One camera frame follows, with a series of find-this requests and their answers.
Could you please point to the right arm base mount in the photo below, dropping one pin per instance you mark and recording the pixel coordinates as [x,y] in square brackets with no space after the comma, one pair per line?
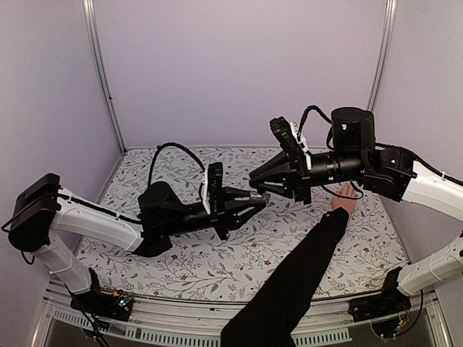
[389,301]

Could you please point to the person's bare hand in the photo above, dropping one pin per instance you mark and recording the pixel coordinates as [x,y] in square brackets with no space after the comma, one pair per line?
[345,199]

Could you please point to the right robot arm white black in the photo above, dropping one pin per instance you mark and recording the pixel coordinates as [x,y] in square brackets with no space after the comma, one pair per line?
[354,154]

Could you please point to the front aluminium rail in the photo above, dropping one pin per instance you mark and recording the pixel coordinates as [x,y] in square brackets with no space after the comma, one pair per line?
[175,322]

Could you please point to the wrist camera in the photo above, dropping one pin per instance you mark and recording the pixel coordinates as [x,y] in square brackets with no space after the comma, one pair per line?
[291,141]
[212,183]

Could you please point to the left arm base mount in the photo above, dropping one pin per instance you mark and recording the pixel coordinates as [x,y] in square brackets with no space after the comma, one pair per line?
[116,305]

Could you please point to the floral patterned table mat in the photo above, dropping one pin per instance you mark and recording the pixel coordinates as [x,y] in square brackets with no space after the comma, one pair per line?
[200,266]

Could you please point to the left aluminium frame post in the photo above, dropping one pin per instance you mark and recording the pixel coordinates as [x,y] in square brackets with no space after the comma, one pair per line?
[96,50]

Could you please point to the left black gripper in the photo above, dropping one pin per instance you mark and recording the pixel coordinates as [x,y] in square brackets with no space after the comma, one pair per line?
[220,221]

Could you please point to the aluminium frame post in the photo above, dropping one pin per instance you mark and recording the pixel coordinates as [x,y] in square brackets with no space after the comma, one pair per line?
[384,49]
[96,50]

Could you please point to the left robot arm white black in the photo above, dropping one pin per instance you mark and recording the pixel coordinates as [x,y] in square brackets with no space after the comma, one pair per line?
[46,207]

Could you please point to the right aluminium frame post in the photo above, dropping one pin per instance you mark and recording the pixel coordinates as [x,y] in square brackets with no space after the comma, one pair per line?
[384,49]

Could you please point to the black sleeved forearm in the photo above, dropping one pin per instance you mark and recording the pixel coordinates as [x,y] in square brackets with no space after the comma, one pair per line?
[283,300]

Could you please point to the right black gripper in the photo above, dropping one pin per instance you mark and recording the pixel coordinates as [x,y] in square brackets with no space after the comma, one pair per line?
[299,186]

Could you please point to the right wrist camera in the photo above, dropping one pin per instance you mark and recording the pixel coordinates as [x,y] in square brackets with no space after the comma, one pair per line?
[291,141]

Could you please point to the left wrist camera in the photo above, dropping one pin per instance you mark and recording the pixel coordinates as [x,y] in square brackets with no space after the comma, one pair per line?
[212,183]

